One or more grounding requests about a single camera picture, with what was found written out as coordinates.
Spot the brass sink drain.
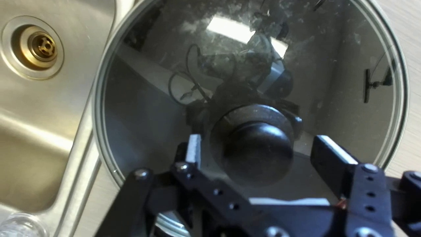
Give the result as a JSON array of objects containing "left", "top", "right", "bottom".
[{"left": 1, "top": 16, "right": 65, "bottom": 81}]

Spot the glass lid with black knob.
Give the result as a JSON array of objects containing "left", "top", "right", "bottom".
[{"left": 93, "top": 0, "right": 409, "bottom": 237}]

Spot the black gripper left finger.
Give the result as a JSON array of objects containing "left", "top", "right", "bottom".
[{"left": 170, "top": 133, "right": 247, "bottom": 237}]

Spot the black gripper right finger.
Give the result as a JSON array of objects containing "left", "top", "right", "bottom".
[{"left": 311, "top": 135, "right": 393, "bottom": 237}]

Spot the stainless steel sink basin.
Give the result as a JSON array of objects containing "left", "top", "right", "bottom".
[{"left": 0, "top": 0, "right": 140, "bottom": 237}]

